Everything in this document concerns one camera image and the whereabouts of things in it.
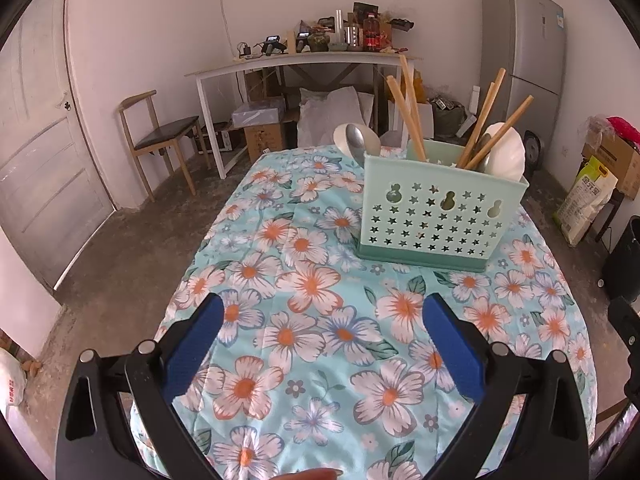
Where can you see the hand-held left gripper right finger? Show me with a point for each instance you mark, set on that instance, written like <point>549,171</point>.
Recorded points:
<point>455,347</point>

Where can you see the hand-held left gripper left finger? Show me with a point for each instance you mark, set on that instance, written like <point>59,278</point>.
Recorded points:
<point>192,345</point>

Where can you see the green plastic utensil holder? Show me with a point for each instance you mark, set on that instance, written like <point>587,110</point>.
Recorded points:
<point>440,215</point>

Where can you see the white ceramic spoon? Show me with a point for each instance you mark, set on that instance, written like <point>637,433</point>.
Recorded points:
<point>505,155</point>
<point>340,140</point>

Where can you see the person's left hand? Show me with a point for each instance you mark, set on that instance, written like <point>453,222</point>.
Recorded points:
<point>310,475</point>

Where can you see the black trash bin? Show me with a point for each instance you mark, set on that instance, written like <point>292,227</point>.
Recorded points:
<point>625,260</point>

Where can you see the yellow green rice bag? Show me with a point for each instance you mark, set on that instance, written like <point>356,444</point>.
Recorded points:
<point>585,200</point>

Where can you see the floral blue blanket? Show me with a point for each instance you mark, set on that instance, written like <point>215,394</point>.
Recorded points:
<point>325,310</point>

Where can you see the open cardboard box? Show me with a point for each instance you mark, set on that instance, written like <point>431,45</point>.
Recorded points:
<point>615,160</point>

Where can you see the white printed bag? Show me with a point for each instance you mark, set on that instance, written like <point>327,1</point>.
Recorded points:
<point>11,377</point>

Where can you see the red plastic bag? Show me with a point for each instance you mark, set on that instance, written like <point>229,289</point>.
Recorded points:
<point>625,129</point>

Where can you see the small black fan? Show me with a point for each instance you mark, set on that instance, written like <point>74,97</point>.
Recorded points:
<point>532,152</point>

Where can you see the small white appliance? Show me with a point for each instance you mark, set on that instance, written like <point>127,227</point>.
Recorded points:
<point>229,137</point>

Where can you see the wooden chair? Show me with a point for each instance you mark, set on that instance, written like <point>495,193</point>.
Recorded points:
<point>165,132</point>

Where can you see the brown cardboard box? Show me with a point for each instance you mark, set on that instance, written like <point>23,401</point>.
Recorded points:
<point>267,142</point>

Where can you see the dark green bag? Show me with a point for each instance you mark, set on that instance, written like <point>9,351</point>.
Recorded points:
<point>450,115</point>

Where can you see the white door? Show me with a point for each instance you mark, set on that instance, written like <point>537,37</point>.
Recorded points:
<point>45,160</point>

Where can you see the grey flat box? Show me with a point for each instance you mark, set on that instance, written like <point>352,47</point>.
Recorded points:
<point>257,114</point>

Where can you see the white sack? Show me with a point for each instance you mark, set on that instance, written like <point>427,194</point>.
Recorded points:
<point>330,115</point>

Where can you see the grey refrigerator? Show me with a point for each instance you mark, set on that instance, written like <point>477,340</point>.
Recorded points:
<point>525,60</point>

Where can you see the white desk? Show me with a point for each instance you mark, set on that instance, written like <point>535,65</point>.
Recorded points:
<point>300,62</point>

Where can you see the desk clutter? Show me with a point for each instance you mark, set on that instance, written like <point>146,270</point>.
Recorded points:
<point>350,30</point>

